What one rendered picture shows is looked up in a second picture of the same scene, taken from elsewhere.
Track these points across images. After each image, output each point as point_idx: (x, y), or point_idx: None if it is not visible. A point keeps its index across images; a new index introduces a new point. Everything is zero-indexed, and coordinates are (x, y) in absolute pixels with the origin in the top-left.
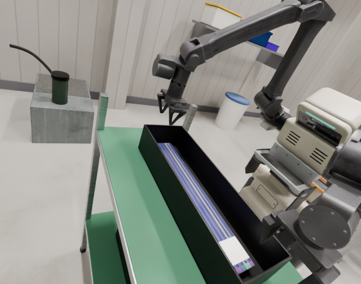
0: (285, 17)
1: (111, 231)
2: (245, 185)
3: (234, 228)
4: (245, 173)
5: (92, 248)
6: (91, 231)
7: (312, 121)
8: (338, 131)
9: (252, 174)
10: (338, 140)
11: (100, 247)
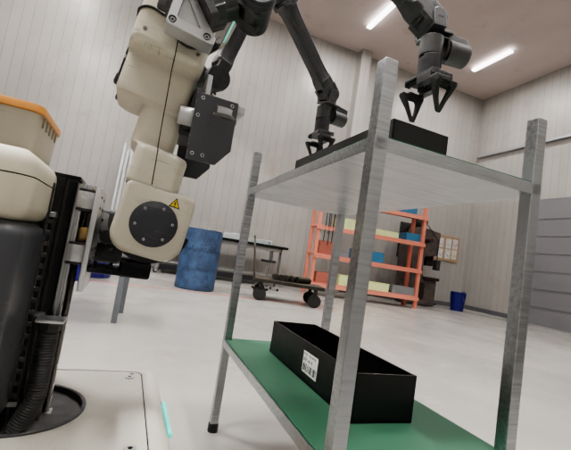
0: None
1: (423, 428)
2: (12, 270)
3: None
4: (215, 163)
5: (438, 415)
6: (465, 433)
7: (221, 33)
8: (222, 45)
9: (24, 208)
10: (210, 53)
11: (425, 414)
